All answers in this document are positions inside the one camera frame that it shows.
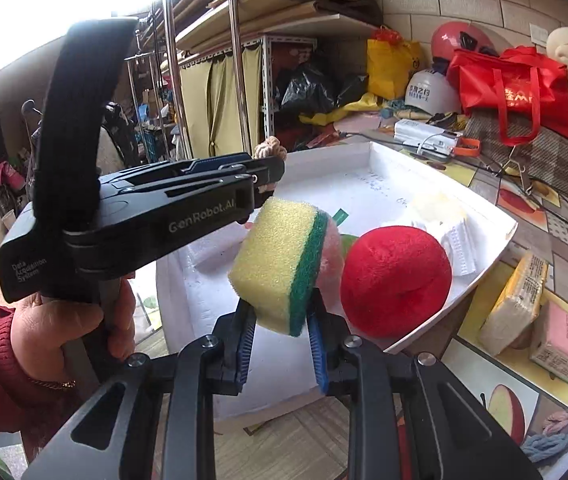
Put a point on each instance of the light green sponge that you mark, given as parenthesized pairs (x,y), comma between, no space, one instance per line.
(348,243)

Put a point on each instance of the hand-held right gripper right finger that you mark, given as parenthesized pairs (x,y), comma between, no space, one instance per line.
(316,355)

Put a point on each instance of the red helmet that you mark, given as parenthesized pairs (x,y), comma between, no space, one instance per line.
(451,40)

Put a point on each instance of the plaid blanket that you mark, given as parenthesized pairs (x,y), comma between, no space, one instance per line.
(553,160)

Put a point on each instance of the person's left hand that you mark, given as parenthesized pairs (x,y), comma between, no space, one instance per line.
(49,335)

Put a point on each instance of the red plush ball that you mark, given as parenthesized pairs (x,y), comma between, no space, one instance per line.
(393,280)

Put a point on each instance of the white power strip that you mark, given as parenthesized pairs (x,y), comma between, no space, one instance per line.
(421,132)

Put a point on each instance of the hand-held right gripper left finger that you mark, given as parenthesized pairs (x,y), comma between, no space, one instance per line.
(246,355)

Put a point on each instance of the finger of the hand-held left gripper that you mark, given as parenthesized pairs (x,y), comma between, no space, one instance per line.
(269,172)
(224,161)

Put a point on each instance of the pink sponge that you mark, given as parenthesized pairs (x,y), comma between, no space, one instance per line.
(331,250)

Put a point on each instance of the white helmet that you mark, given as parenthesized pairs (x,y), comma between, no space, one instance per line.
(428,92)

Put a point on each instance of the yellow green sponge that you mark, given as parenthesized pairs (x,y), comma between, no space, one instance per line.
(274,260)

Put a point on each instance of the stack of cardboard sheets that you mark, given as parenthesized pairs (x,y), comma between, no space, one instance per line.
(274,5)

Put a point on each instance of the yellow shopping bag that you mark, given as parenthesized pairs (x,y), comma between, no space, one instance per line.
(391,67)

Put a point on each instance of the metal shelf rack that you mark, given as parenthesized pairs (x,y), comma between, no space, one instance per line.
(236,60)

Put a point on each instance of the white foam box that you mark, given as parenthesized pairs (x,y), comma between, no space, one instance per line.
(378,185)

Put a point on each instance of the red tote bag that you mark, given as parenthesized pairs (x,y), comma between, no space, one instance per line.
(513,90)

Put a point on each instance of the black plastic bag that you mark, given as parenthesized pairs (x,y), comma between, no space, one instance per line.
(309,87)

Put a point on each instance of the white face mask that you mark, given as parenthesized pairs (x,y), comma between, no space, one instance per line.
(456,250)

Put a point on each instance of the pink paper box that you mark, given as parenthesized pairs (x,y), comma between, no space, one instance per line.
(561,342)

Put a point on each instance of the olive green curtain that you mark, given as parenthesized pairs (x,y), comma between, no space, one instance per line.
(224,100)

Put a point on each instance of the wrapped yellow sponge pack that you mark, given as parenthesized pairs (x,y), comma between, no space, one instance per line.
(513,305)

